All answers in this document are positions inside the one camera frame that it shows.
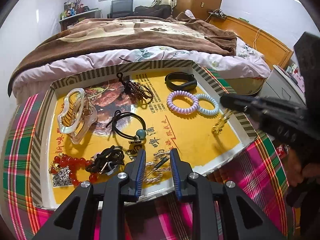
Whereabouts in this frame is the cola bottle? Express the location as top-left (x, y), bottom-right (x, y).
top-left (276, 144), bottom-right (289, 160)

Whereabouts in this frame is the plaid tablecloth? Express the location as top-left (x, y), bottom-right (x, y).
top-left (1, 68), bottom-right (295, 239)

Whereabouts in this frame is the gold chain bracelet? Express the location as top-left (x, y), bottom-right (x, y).
top-left (211, 108), bottom-right (235, 136)

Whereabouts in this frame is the grey drawer cabinet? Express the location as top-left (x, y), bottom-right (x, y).
top-left (258, 65), bottom-right (306, 106)

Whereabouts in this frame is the right hand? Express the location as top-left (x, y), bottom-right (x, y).
top-left (286, 148), bottom-right (311, 187)

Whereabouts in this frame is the purple spiral hair tie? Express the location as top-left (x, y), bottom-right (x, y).
top-left (166, 90), bottom-right (200, 115)

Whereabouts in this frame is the black hair tie teal bead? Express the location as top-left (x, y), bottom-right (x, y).
top-left (106, 110), bottom-right (146, 144)

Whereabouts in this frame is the dark bead mala bracelet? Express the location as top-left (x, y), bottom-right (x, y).
top-left (116, 71), bottom-right (155, 104)

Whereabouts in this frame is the brown blanket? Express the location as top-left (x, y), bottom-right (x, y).
top-left (7, 12), bottom-right (236, 95)

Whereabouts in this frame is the black wristband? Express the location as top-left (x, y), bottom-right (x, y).
top-left (164, 72), bottom-right (197, 92)

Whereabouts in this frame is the red bead bracelet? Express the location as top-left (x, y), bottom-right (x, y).
top-left (49, 153), bottom-right (99, 186)

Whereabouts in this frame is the desk with items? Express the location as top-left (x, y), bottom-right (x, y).
top-left (59, 2), bottom-right (103, 31)

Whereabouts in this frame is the bed with floral sheet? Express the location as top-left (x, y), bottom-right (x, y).
top-left (8, 10), bottom-right (272, 104)

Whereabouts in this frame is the wooden headboard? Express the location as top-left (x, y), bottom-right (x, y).
top-left (209, 16), bottom-right (293, 69)

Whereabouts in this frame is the light blue spiral hair tie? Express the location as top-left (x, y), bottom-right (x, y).
top-left (196, 93), bottom-right (221, 116)

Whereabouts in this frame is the yellow patterned box tray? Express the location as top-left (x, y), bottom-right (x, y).
top-left (30, 60), bottom-right (257, 210)

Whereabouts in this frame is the black office chair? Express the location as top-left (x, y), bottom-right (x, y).
top-left (109, 0), bottom-right (133, 18)

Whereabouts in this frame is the translucent hair claw clip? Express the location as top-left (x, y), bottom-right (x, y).
top-left (57, 88), bottom-right (98, 144)

